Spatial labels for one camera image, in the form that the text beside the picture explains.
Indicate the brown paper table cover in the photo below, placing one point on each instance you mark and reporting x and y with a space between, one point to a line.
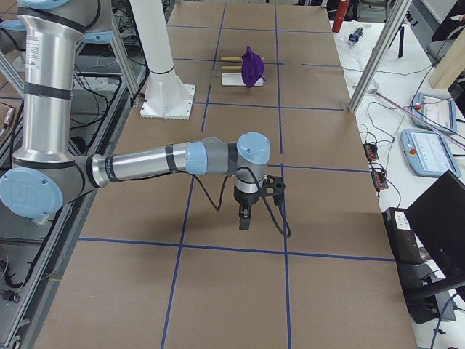
162 263

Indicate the blue teach pendant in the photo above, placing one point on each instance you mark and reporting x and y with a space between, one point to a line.
433 110
428 153

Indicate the black usb hub right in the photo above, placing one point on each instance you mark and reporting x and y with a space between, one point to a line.
371 150

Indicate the aluminium frame post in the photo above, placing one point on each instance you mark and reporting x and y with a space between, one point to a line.
387 35

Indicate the clear plastic wrap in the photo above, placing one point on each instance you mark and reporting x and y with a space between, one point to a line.
360 49

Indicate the black camera tripod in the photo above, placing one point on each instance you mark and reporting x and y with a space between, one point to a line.
401 34

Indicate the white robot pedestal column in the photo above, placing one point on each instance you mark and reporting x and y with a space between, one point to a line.
151 26

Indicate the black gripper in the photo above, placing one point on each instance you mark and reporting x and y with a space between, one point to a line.
243 199

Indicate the purple towel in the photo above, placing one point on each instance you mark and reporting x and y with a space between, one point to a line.
252 68

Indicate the black usb hub left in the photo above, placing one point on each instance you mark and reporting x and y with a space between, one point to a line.
379 176

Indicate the blue teach pendant near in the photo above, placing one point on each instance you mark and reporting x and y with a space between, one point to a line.
428 153

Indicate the blue teach pendant far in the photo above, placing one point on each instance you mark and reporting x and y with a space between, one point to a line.
433 110

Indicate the white towel rack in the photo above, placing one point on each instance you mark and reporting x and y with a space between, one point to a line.
230 68

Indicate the black usb hub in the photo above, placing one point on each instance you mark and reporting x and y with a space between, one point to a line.
371 150
379 176

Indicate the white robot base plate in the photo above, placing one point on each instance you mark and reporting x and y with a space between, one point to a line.
169 103

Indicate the metal reacher grabber tool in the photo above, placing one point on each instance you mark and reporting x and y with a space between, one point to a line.
404 109

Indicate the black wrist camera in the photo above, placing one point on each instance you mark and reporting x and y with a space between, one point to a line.
274 186

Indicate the red cylinder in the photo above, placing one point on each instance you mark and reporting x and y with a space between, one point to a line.
340 15

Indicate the dark blue folded umbrella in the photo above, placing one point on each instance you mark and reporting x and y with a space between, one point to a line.
356 36

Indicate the black device with label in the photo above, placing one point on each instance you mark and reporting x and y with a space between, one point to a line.
402 239

